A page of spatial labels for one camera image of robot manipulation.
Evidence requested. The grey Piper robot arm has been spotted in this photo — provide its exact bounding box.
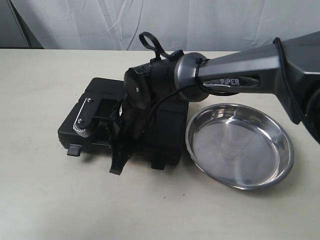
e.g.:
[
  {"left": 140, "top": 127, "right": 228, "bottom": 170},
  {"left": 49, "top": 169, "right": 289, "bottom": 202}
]
[{"left": 110, "top": 31, "right": 320, "bottom": 175}]

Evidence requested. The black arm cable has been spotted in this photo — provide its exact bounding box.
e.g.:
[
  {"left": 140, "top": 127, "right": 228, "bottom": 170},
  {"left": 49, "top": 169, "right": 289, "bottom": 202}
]
[{"left": 138, "top": 31, "right": 308, "bottom": 131}]

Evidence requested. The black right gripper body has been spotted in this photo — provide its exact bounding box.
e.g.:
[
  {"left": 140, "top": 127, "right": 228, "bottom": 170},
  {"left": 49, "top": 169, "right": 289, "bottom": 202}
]
[{"left": 107, "top": 97, "right": 150, "bottom": 150}]

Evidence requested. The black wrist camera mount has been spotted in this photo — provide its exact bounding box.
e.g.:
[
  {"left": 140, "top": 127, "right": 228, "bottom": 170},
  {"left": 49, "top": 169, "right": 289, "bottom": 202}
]
[{"left": 73, "top": 93, "right": 118, "bottom": 138}]

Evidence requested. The round stainless steel tray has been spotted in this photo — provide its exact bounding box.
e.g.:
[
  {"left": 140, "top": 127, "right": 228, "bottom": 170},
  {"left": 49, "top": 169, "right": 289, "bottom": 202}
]
[{"left": 185, "top": 103, "right": 295, "bottom": 191}]

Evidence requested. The black plastic tool case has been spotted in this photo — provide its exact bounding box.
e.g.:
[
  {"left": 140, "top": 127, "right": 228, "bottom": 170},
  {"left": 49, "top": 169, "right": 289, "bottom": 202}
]
[{"left": 57, "top": 77, "right": 188, "bottom": 170}]

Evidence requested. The white backdrop curtain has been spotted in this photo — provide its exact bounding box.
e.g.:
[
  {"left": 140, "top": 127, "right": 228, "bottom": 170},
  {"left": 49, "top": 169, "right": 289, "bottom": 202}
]
[{"left": 13, "top": 0, "right": 320, "bottom": 52}]

